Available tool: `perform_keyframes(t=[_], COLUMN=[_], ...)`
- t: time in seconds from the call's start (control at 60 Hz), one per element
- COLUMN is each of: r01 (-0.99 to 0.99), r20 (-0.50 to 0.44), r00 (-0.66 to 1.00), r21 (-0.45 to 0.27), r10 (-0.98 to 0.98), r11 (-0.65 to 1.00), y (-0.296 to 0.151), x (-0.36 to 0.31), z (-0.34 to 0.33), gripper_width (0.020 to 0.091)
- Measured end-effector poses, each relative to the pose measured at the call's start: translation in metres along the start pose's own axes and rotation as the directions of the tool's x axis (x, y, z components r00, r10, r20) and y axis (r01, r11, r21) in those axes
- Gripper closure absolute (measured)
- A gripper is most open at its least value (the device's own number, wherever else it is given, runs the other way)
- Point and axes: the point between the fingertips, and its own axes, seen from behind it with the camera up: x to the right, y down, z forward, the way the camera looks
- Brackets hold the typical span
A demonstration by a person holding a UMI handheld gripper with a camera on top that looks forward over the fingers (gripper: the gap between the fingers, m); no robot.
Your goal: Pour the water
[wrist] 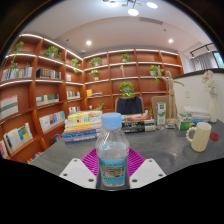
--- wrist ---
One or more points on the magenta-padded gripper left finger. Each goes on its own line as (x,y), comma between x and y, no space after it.
(77,172)

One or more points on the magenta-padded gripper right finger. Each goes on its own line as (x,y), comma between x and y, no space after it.
(148,172)

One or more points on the clear blue-capped water bottle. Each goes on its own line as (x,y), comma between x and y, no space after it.
(112,150)

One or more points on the stack of colourful books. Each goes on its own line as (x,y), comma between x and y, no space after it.
(82,128)

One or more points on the stack of dark books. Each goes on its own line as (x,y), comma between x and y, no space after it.
(138,125)

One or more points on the green and white carton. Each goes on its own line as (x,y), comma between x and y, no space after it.
(161,114)

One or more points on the green and white box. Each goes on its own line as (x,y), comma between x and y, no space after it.
(184,121)

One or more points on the cream ceramic mug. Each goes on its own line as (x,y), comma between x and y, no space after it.
(200,137)

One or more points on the black office chair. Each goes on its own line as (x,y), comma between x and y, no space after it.
(129,105)

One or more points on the tan chair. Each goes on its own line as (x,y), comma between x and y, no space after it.
(158,103)

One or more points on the flat round red coaster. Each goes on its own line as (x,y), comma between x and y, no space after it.
(214,136)

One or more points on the wooden bookshelf unit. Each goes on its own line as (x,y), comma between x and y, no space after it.
(50,100)

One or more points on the wooden artist mannequin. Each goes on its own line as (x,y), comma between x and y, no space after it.
(171,96)

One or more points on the white vase with flowers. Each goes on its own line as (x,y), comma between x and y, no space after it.
(211,93)

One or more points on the grey window curtain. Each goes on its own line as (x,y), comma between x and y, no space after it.
(204,60)

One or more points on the ceiling lights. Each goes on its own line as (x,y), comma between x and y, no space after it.
(133,7)

